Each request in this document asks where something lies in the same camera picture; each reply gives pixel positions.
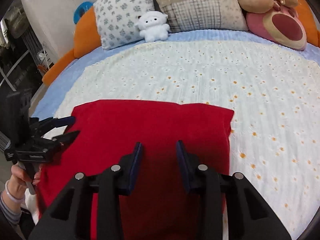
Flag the red knit sweater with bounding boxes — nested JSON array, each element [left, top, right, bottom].
[[37, 100, 234, 239]]

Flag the person's left hand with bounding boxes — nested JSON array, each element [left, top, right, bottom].
[[6, 163, 42, 208]]

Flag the light blue quilted mattress pad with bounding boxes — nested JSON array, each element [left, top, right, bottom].
[[35, 30, 319, 119]]

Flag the folded black garment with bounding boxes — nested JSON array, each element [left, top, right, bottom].
[[1, 89, 32, 141]]

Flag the cream daisy lace blanket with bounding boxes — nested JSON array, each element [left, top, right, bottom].
[[34, 40, 319, 239]]

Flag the blue neck pillow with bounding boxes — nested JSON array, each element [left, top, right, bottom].
[[73, 1, 93, 24]]

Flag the white blue floral pillow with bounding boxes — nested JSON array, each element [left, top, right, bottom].
[[93, 0, 155, 50]]

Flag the small white plush toy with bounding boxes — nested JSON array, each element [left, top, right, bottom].
[[135, 11, 170, 42]]

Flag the beige patchwork pillow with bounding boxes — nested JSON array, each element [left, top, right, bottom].
[[156, 0, 248, 33]]

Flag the pink bear face cushion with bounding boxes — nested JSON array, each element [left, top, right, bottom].
[[246, 5, 307, 51]]

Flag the pale bangle bracelet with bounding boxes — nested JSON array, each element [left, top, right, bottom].
[[4, 179, 26, 204]]

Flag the orange round bed frame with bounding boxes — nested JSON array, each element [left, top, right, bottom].
[[42, 0, 319, 86]]

